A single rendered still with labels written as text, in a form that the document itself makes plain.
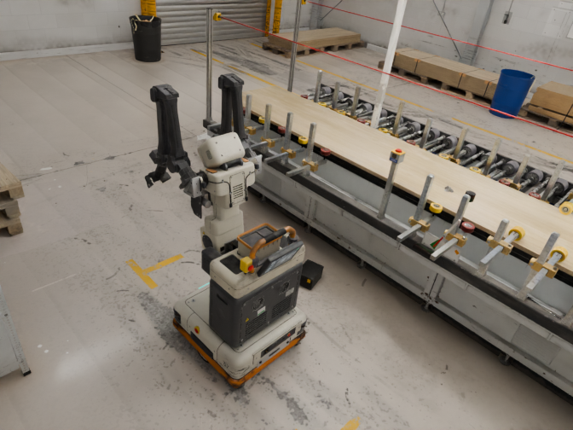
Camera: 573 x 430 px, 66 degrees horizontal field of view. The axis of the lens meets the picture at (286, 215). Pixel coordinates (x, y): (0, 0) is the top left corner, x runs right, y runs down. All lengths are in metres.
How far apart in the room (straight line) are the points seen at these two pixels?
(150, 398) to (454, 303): 2.16
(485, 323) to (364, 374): 0.95
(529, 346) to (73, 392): 2.84
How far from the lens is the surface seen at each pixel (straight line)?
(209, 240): 2.65
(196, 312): 2.89
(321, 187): 3.43
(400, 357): 3.24
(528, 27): 10.11
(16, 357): 3.08
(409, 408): 3.02
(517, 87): 8.36
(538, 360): 3.44
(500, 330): 3.43
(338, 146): 3.66
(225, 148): 2.39
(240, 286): 2.31
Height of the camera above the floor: 2.37
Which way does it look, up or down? 33 degrees down
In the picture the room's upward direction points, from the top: 7 degrees clockwise
